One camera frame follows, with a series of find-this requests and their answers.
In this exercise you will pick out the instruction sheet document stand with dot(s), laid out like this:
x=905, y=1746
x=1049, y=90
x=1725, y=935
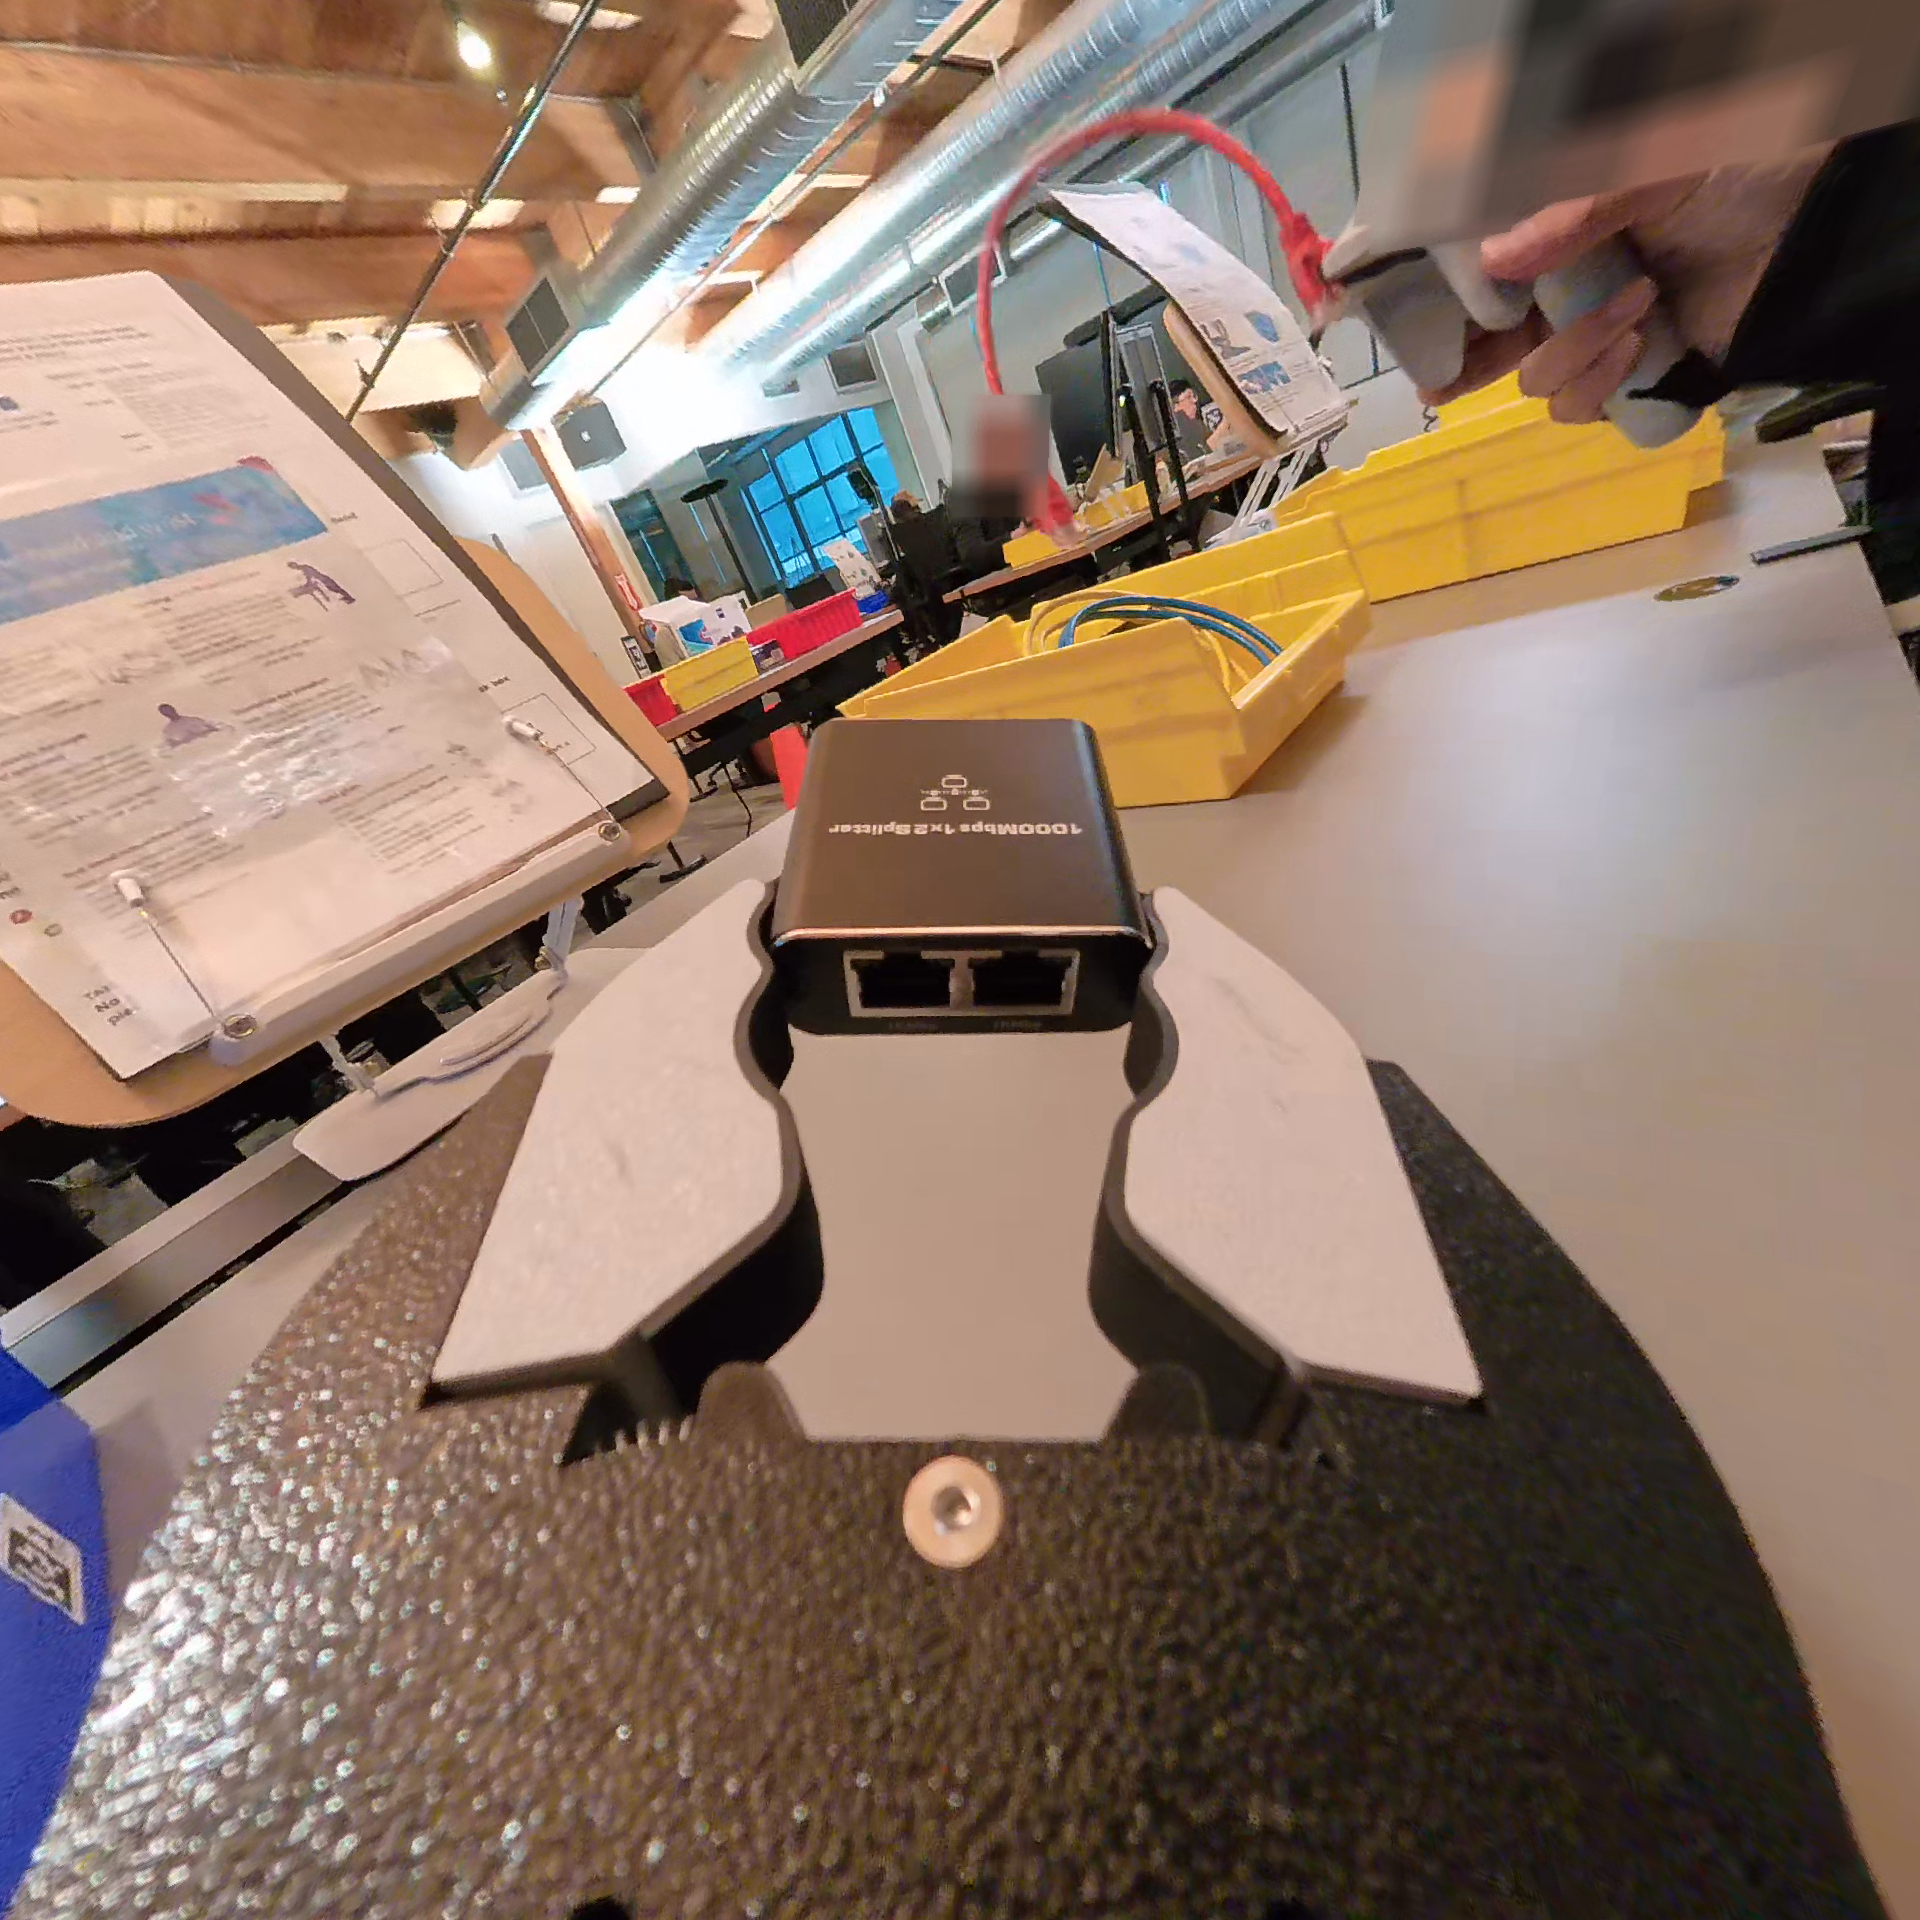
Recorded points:
x=224, y=675
x=1229, y=323

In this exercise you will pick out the black wall speaker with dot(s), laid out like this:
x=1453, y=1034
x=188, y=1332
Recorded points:
x=587, y=434

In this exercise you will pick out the black flat bar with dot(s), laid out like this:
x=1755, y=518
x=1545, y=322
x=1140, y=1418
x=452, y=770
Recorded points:
x=1810, y=547

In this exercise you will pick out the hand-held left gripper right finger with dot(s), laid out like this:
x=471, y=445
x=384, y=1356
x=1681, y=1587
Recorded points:
x=1290, y=1200

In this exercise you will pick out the red plastic bin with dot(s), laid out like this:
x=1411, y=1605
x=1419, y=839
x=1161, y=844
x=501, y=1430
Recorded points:
x=821, y=623
x=648, y=701

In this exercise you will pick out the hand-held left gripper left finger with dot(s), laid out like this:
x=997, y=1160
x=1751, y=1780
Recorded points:
x=628, y=1186

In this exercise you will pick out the person's right forearm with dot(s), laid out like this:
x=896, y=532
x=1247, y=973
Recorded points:
x=1861, y=255

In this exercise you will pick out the grey desk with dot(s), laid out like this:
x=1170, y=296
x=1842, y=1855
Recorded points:
x=1575, y=974

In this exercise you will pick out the blue plastic bin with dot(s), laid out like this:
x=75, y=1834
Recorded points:
x=43, y=1442

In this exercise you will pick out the person's right hand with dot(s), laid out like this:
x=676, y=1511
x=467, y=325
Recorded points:
x=1723, y=255

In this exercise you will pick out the black network splitter box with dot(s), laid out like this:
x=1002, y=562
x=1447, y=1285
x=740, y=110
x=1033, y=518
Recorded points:
x=961, y=839

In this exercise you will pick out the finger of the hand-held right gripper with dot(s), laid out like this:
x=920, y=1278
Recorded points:
x=1425, y=301

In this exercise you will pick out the silver ventilation duct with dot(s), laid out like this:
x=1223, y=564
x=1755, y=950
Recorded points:
x=675, y=195

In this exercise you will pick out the yellow plastic bin with divider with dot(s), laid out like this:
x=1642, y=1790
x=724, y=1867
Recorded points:
x=1049, y=706

